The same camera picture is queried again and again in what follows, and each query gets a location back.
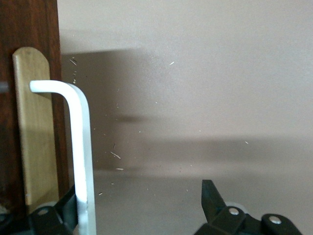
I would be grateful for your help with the brown table cover sheet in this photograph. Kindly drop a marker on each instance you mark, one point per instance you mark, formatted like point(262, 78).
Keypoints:
point(195, 98)

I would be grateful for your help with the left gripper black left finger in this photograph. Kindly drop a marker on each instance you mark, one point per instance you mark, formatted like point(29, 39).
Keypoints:
point(49, 220)

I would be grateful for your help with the wooden drawer with dark front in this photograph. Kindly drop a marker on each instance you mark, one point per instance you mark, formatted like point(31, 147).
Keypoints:
point(29, 24)

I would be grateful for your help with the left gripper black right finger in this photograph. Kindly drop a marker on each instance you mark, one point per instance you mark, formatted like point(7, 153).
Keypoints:
point(211, 203)

